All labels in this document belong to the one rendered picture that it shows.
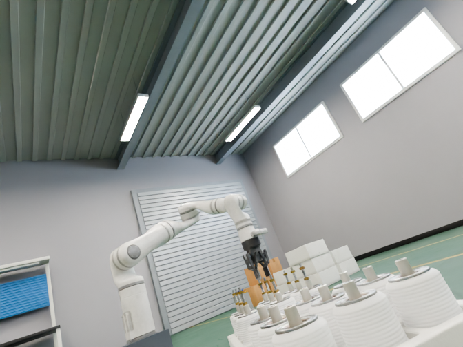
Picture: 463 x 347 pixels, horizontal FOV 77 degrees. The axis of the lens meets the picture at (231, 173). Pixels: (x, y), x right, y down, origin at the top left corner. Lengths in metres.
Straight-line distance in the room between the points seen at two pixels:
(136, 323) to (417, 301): 0.84
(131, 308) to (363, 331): 0.79
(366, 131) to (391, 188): 1.26
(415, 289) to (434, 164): 5.55
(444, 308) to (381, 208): 5.96
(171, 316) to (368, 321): 5.93
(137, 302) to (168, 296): 5.27
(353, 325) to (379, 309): 0.05
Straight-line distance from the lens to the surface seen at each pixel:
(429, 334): 0.58
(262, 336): 0.64
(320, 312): 0.67
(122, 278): 1.17
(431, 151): 6.13
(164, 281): 6.43
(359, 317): 0.55
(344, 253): 4.38
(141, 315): 1.14
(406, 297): 0.62
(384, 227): 6.61
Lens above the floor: 0.34
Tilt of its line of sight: 21 degrees up
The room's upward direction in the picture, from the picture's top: 21 degrees counter-clockwise
